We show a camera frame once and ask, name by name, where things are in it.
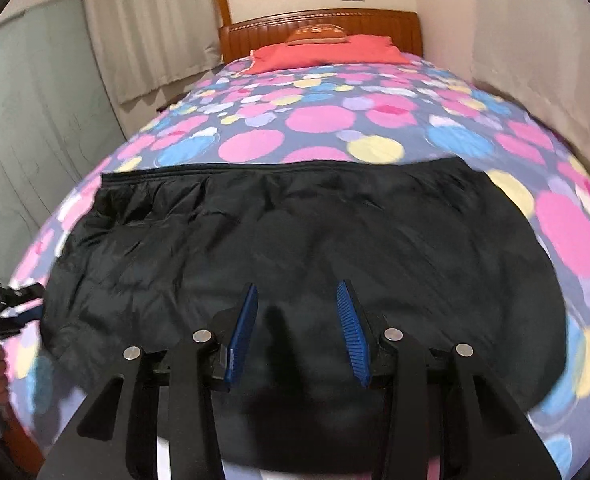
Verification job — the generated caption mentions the wooden headboard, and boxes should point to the wooden headboard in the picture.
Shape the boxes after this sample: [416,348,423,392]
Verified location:
[219,8,424,63]

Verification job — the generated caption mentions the frosted glass wardrobe door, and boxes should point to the frosted glass wardrobe door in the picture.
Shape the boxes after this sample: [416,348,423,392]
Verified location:
[0,0,126,282]

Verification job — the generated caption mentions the red pillow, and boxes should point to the red pillow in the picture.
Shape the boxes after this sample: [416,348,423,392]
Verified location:
[246,35,410,75]

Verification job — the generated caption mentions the black puffer jacket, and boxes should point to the black puffer jacket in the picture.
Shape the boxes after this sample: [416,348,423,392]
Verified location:
[40,157,566,474]

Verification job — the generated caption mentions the orange embroidered cushion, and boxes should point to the orange embroidered cushion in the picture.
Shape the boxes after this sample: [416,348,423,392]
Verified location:
[285,24,348,46]

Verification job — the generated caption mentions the white curtain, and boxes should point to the white curtain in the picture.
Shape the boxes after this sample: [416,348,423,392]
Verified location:
[86,0,221,105]

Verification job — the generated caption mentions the colourful dotted bedspread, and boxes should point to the colourful dotted bedspread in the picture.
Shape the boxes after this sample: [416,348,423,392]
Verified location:
[7,55,590,479]

